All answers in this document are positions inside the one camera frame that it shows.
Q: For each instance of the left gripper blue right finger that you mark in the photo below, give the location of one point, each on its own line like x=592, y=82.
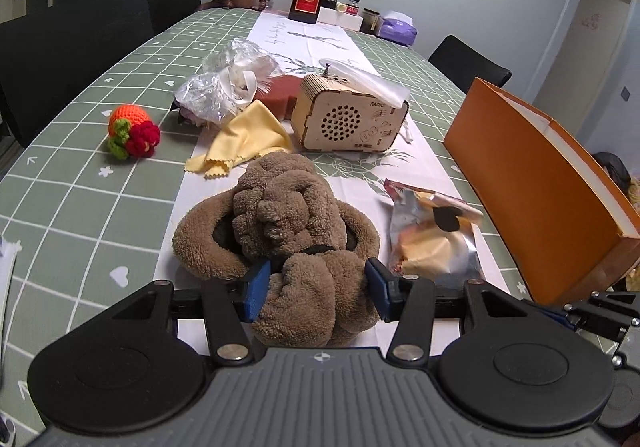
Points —
x=409, y=301

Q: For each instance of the black chair near left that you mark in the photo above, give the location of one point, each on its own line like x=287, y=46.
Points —
x=50, y=57

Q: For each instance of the orange snack packet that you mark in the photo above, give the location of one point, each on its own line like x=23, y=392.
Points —
x=432, y=236

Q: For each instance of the maroon sponge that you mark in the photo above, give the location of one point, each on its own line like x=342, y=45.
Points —
x=281, y=96

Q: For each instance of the white table runner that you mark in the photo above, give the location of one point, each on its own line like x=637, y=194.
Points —
x=418, y=156

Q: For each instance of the right side door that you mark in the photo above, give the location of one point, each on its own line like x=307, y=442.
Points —
x=586, y=56

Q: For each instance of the purple tissue pack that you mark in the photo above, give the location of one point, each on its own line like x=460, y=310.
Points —
x=396, y=27

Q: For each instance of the black chair right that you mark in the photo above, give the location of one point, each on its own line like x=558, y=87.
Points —
x=461, y=64

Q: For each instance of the orange cardboard box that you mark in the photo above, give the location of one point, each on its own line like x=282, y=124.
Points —
x=568, y=227

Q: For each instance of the dark glass jar right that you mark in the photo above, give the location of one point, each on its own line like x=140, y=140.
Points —
x=369, y=21

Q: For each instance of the crocheted orange red strawberry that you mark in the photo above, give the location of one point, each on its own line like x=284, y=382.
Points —
x=131, y=133

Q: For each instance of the wooden radio box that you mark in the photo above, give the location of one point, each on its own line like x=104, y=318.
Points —
x=346, y=109

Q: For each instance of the white small box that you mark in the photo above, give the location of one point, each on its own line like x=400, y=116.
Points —
x=335, y=18

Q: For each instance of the brown plush toy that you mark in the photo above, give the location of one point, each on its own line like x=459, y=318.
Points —
x=281, y=209

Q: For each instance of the clear plastic bag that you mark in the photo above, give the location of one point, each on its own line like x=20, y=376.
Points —
x=227, y=83

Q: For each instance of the green grid tablecloth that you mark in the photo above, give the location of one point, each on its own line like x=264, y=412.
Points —
x=90, y=229

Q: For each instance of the yellow cloth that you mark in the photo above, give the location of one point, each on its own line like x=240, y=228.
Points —
x=253, y=133

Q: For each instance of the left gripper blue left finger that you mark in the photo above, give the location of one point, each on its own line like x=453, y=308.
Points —
x=229, y=304

